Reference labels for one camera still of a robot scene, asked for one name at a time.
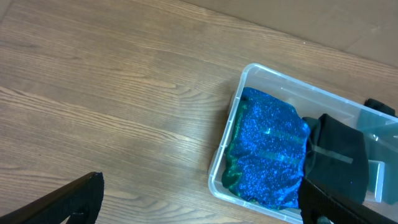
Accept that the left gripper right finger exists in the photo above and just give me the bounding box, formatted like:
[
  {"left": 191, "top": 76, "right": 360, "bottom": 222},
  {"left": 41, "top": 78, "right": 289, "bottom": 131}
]
[{"left": 298, "top": 179, "right": 397, "bottom": 224}]

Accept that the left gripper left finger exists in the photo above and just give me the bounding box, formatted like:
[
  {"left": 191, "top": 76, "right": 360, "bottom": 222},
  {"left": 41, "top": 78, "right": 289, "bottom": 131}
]
[{"left": 1, "top": 172, "right": 104, "bottom": 224}]

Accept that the black garment front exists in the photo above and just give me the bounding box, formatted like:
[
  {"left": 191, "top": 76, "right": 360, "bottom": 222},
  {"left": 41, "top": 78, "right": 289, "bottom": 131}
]
[{"left": 303, "top": 114, "right": 369, "bottom": 204}]

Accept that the black garment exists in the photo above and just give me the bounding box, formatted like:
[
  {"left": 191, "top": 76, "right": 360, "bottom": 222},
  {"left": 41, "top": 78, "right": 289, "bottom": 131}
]
[
  {"left": 303, "top": 114, "right": 369, "bottom": 204},
  {"left": 364, "top": 98, "right": 396, "bottom": 117}
]

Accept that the blue sequin fabric bundle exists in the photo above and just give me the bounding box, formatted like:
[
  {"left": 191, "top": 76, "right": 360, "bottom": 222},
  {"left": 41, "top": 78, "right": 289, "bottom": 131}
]
[{"left": 221, "top": 87, "right": 310, "bottom": 210}]

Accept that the clear plastic storage bin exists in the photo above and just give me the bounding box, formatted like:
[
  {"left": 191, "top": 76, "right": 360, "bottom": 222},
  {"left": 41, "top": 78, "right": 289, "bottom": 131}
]
[{"left": 208, "top": 63, "right": 397, "bottom": 223}]

